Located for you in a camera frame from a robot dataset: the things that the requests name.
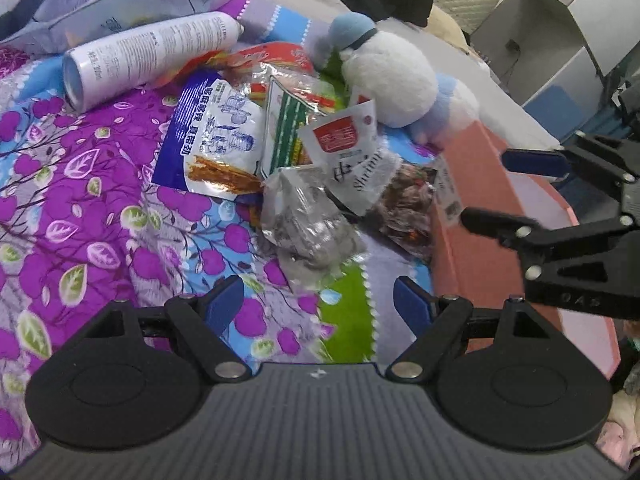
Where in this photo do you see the dark brown snack packet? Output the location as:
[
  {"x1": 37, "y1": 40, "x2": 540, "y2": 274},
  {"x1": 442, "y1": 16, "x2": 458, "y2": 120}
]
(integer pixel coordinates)
[{"x1": 363, "y1": 162, "x2": 437, "y2": 264}]

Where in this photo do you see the silver grey snack packet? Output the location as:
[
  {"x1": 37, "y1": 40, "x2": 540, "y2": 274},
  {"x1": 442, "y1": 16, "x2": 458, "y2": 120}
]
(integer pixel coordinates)
[{"x1": 260, "y1": 165, "x2": 366, "y2": 292}]

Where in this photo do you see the white shrimp snack packet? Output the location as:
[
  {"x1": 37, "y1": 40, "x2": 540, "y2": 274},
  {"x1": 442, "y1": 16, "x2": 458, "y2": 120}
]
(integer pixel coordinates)
[{"x1": 297, "y1": 100, "x2": 401, "y2": 217}]

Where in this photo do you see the blue white snack packet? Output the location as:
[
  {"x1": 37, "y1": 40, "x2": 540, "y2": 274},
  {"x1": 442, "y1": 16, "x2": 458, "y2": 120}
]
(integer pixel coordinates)
[{"x1": 152, "y1": 68, "x2": 265, "y2": 204}]

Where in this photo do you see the green white snack packet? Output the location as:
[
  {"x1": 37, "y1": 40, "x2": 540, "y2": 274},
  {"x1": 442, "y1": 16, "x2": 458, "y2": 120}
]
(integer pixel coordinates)
[{"x1": 259, "y1": 76, "x2": 336, "y2": 180}]

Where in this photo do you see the red top clear snack bag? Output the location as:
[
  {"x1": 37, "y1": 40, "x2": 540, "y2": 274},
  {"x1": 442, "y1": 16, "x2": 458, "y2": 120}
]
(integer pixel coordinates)
[{"x1": 198, "y1": 41, "x2": 317, "y2": 82}]

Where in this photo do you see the pink cardboard box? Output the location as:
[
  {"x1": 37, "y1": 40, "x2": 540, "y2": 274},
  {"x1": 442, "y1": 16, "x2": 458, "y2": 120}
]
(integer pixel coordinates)
[{"x1": 431, "y1": 120, "x2": 620, "y2": 378}]

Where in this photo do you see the blue panel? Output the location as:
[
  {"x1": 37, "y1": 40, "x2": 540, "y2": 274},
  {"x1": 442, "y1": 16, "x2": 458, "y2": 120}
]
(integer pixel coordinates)
[{"x1": 524, "y1": 84, "x2": 586, "y2": 142}]

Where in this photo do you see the white wardrobe cabinet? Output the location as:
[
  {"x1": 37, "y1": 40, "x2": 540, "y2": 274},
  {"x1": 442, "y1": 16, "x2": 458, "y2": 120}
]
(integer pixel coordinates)
[{"x1": 471, "y1": 0, "x2": 639, "y2": 128}]

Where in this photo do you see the floral purple bedsheet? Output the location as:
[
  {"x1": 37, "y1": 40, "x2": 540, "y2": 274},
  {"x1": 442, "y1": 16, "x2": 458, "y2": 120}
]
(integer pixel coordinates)
[{"x1": 1, "y1": 47, "x2": 431, "y2": 471}]

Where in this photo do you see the white blue plush toy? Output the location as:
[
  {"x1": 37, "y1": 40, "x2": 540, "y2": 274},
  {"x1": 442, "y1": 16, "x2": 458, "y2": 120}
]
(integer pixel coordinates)
[{"x1": 329, "y1": 12, "x2": 480, "y2": 150}]

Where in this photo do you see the white spray can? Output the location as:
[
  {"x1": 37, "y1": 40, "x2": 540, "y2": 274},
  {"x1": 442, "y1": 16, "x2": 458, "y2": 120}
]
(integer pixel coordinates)
[{"x1": 62, "y1": 12, "x2": 243, "y2": 112}]

